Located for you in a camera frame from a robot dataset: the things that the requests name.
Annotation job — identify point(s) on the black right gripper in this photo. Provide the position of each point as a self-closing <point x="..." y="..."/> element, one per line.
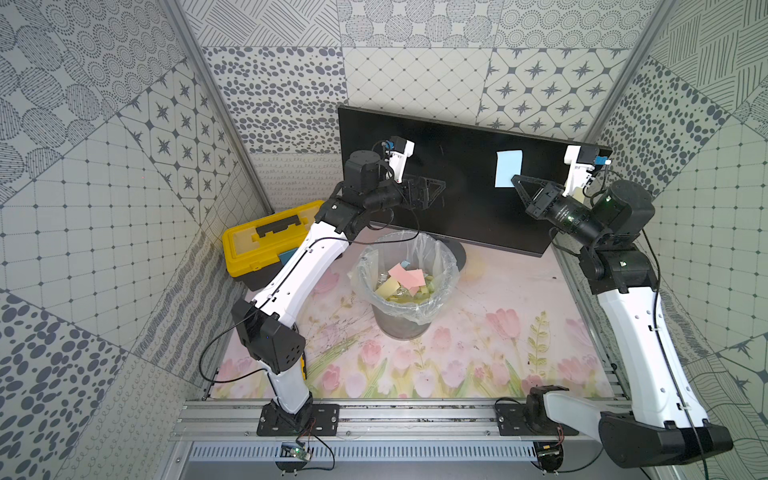
<point x="542" y="200"/>

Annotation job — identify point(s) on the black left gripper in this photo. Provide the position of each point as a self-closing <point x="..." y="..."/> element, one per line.
<point x="406" y="192"/>

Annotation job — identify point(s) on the light blue sticky note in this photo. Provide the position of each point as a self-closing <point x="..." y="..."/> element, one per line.
<point x="508" y="165"/>

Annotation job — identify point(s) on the pink sticky note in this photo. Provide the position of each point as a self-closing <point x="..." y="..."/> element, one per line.
<point x="396" y="272"/>
<point x="413" y="281"/>

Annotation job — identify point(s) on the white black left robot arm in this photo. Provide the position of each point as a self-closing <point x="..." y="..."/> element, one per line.
<point x="265" y="324"/>

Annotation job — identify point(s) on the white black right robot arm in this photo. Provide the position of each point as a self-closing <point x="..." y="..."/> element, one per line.
<point x="666" y="424"/>

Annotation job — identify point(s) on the yellow sticky note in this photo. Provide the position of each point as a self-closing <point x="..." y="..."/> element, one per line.
<point x="579" y="195"/>

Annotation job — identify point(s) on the black computer monitor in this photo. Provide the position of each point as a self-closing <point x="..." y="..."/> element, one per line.
<point x="464" y="157"/>

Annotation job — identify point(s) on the grey round monitor stand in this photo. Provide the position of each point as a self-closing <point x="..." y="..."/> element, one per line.
<point x="458" y="251"/>

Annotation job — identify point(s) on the grey bin with plastic liner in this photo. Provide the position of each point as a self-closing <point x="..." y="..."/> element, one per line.
<point x="397" y="313"/>

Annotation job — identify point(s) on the floral pink table mat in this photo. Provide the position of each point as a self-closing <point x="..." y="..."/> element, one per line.
<point x="510" y="325"/>

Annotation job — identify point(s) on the yellow black toolbox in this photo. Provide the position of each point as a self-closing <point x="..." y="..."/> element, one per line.
<point x="256" y="251"/>

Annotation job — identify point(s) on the yellow black pliers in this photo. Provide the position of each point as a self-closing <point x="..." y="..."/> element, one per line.
<point x="303" y="364"/>

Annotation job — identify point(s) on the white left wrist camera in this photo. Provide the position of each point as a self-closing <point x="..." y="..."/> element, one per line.
<point x="397" y="150"/>

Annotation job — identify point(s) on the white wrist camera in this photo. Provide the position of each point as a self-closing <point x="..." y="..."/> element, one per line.
<point x="397" y="150"/>
<point x="583" y="163"/>

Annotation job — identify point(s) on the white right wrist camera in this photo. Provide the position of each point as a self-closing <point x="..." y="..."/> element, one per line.
<point x="583" y="163"/>

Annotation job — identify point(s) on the aluminium mounting rail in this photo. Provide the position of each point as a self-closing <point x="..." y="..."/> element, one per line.
<point x="362" y="420"/>

